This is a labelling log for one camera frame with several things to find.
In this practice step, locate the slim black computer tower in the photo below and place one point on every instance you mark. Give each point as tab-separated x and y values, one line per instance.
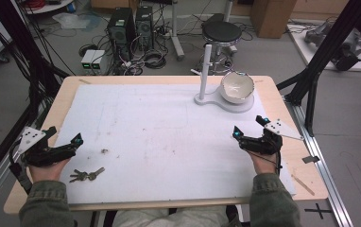
144	26

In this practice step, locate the black round stool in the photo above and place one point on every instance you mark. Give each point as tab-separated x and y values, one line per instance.
222	31

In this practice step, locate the person's right hand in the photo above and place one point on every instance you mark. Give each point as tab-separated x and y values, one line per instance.
265	164

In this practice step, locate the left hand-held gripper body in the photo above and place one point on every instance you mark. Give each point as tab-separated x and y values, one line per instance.
32	137

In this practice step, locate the silver key bunch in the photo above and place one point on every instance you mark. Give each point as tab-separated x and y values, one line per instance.
85	175

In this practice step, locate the thin wooden stick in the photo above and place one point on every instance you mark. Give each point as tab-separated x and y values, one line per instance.
303	185

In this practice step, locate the round white table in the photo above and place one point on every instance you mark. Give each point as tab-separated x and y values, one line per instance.
49	7

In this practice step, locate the brown cardboard box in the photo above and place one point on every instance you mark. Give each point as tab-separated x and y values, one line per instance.
273	17

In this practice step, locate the white table mat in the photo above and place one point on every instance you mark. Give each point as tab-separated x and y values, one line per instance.
169	151

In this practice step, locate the clear plastic bag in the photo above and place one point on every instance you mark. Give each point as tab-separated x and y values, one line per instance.
71	20

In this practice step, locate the white platform board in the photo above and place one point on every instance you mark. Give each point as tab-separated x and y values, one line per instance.
314	53

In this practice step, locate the grey and black machine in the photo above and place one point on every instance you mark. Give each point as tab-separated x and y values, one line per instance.
345	47

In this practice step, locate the person's legs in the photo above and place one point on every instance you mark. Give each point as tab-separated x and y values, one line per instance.
175	218

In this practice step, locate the large black computer tower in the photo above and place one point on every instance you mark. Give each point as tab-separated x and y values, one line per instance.
121	31

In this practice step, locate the black frame strut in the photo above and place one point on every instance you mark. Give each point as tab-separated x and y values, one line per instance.
323	50

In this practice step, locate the person's left hand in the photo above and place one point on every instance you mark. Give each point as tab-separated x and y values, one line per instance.
48	171

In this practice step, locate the white stand with round base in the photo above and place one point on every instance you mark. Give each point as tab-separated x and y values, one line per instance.
204	72

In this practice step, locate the white metal stand leg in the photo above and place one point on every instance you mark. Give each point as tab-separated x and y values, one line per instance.
177	31

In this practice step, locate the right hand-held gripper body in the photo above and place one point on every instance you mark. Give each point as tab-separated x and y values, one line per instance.
268	143

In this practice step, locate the white ceramic bowl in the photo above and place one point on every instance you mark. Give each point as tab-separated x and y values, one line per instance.
237	86

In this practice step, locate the white box with green display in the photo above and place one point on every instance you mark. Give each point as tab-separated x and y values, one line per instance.
99	60
87	60

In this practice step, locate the grey tape piece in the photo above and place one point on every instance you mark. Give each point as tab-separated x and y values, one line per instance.
311	159

